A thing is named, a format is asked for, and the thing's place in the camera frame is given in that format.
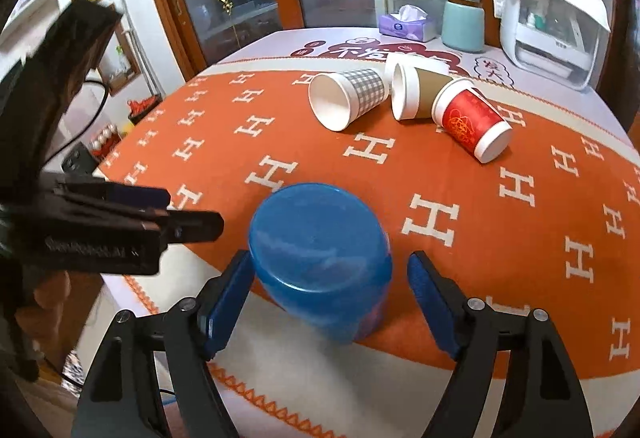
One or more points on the white countertop appliance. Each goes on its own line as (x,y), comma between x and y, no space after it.
(551,38)

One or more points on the grey checkered paper cup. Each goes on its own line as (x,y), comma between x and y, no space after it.
(337,99)

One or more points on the purple tissue pack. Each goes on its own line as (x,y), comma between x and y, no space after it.
(409,22)

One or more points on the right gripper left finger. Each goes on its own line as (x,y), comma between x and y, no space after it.
(121,397)

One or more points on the orange H-pattern tablecloth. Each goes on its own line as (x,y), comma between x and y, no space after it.
(553,223)

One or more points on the red paper cup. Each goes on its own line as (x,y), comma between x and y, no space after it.
(463,112)

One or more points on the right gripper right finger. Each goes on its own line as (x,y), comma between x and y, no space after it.
(542,396)

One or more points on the brown sleeve paper cup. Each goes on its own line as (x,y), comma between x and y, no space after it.
(414,86)

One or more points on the blue plastic cup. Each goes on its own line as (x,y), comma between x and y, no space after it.
(322,255)

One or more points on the white paper cup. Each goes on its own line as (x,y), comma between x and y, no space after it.
(413,60)

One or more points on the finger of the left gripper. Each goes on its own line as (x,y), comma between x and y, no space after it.
(185,226)
(106,194)

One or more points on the teal canister brown lid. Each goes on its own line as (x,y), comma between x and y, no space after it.
(463,26)

